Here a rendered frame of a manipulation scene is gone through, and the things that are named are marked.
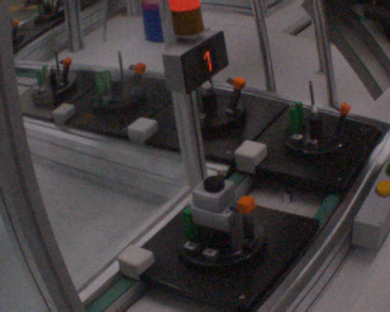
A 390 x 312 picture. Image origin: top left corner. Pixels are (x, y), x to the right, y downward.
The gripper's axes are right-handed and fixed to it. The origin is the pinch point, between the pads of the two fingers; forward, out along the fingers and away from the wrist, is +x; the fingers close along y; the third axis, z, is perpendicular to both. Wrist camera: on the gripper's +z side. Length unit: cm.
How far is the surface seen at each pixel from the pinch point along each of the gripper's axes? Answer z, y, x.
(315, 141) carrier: 17.1, 10.2, 25.0
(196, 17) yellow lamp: 29.2, 24.7, -3.8
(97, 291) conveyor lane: 32, 58, 30
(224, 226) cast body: 17.3, 41.1, 21.9
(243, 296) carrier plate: 9, 49, 28
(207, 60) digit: 28.9, 24.0, 5.1
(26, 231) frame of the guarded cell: -2, 89, -16
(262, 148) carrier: 27.0, 14.0, 26.5
